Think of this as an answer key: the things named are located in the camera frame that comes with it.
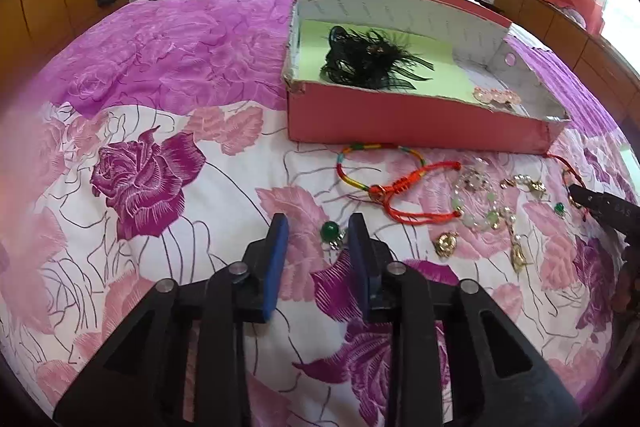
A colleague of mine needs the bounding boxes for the green paper sheet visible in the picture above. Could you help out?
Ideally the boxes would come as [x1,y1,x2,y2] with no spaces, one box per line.
[295,21,488,108]

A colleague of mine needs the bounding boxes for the gold pendant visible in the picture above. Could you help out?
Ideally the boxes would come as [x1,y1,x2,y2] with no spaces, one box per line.
[432,231,458,258]

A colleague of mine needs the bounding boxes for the green bead earring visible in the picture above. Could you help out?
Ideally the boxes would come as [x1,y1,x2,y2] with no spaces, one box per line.
[320,221,347,250]

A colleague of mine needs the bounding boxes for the black feather hair accessory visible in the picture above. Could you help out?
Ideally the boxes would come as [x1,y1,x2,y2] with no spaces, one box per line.
[320,25,433,88]

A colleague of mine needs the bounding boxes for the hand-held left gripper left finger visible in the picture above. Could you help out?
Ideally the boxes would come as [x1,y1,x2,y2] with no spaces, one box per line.
[52,213,290,427]

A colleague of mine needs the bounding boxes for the red cardboard box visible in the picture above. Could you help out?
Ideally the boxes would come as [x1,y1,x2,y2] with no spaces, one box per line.
[282,0,572,156]

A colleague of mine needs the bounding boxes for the gold bead clasp piece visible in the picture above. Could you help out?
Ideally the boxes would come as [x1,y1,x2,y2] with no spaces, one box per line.
[500,174,547,202]

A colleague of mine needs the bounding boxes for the gold drop earring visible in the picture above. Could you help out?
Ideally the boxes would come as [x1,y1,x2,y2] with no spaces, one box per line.
[500,207,533,270]

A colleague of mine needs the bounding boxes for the window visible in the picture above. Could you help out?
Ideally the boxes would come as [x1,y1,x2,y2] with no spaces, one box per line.
[600,0,640,52]

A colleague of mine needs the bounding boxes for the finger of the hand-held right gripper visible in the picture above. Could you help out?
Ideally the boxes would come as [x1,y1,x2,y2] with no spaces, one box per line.
[567,184,640,240]

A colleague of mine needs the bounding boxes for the rainbow cord bracelet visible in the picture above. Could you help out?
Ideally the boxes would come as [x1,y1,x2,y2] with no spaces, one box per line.
[336,143,431,200]

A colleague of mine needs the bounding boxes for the floral purple quilt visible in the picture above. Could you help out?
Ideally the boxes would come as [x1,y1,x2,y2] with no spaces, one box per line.
[0,0,640,427]

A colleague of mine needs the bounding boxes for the grey cushion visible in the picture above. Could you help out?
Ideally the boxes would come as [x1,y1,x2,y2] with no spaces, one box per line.
[562,4,587,26]

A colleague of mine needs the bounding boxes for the low wooden cabinet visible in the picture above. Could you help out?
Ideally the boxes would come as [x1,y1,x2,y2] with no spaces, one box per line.
[492,0,640,122]

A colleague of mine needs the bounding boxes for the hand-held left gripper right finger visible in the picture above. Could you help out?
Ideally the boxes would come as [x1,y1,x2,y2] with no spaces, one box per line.
[348,213,583,427]

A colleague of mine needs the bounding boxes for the red cord bracelet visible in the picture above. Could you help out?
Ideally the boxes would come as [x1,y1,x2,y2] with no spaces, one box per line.
[367,161,463,224]

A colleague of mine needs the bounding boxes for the jade bead bracelet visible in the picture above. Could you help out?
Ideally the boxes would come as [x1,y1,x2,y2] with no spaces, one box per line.
[450,162,501,230]

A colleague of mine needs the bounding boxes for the thin red string bracelet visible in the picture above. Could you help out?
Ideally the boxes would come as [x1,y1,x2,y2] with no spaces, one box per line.
[545,151,588,212]

